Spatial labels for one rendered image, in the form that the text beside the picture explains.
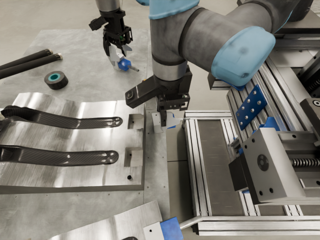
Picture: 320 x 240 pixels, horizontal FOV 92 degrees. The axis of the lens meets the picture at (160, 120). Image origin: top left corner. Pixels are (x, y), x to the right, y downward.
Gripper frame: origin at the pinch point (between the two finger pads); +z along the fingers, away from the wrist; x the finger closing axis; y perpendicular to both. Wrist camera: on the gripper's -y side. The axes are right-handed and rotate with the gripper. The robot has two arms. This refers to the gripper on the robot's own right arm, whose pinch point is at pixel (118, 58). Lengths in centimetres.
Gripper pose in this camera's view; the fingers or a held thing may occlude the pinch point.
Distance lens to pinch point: 76.5
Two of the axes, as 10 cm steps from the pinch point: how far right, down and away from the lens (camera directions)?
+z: 0.0, 5.4, 8.4
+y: 8.5, 4.5, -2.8
